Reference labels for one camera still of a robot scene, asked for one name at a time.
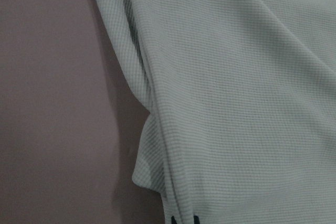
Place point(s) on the green long-sleeve shirt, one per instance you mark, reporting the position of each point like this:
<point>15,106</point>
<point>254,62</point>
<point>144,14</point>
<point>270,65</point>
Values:
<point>241,96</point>

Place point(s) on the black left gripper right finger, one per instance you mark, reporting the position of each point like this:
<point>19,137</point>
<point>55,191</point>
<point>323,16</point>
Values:
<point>196,219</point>

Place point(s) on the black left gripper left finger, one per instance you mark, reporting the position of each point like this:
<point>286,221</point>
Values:
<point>173,221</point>

